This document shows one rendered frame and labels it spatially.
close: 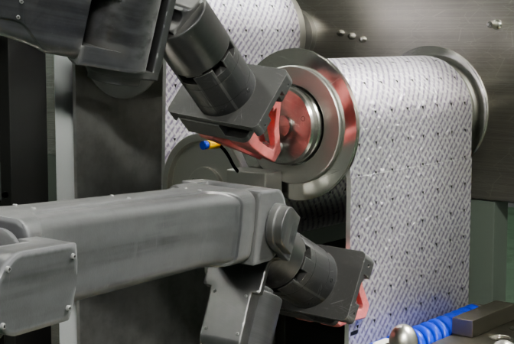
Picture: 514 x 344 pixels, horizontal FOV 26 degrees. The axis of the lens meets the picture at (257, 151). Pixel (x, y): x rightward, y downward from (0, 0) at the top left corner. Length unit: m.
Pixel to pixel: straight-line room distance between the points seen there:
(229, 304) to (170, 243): 0.18
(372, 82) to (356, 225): 0.14
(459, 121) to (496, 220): 0.18
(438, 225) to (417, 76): 0.16
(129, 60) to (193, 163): 0.33
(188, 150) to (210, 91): 0.24
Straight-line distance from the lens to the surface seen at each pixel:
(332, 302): 1.00
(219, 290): 0.91
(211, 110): 0.97
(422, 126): 1.16
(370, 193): 1.08
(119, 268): 0.68
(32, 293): 0.54
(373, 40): 1.42
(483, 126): 1.26
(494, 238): 1.36
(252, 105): 0.97
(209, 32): 0.92
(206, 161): 1.17
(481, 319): 1.18
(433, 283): 1.21
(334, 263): 1.01
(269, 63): 1.10
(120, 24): 0.86
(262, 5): 1.33
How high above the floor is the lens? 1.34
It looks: 6 degrees down
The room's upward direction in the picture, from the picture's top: straight up
